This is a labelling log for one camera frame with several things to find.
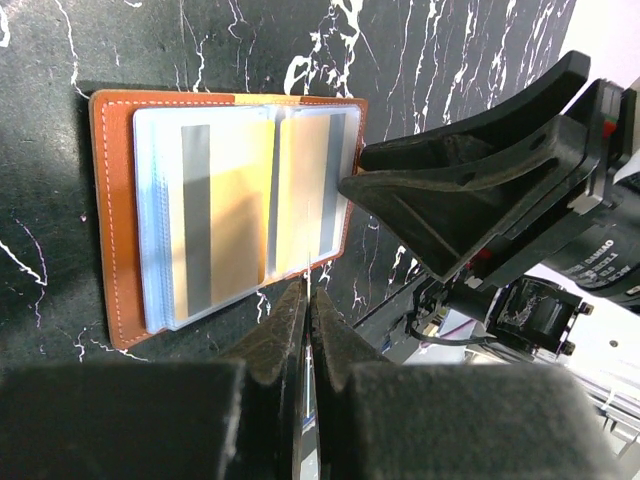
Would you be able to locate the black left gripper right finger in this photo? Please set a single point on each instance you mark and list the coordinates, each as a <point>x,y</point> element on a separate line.
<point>380,420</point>

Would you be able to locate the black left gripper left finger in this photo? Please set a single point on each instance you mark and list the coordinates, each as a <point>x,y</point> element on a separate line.
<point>234,417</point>

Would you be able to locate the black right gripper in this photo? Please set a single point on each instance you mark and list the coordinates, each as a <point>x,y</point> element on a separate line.
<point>486,198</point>

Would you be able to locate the beige card grey stripe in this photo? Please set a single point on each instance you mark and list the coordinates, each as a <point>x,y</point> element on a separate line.
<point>309,214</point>

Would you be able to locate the brown leather card holder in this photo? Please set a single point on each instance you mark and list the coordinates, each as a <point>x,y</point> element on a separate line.
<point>137,154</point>

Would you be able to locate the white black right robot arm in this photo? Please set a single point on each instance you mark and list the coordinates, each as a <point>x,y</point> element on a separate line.
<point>528,316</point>

